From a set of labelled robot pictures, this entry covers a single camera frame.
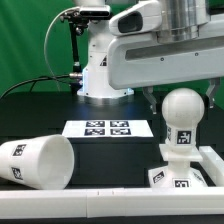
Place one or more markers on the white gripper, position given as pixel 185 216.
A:
pixel 139 60

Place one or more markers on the white lamp base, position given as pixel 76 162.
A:
pixel 177 173

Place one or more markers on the white conical lamp shade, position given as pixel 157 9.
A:
pixel 44 163

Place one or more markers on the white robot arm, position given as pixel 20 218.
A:
pixel 158 42

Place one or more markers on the marker sheet on table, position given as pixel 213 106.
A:
pixel 107 128

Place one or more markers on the white right rail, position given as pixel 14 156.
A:
pixel 213 164

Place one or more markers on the white rail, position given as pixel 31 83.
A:
pixel 110 202
pixel 213 164

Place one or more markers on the white front rail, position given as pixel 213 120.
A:
pixel 110 202

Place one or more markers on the black camera on stand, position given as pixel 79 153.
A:
pixel 95 12

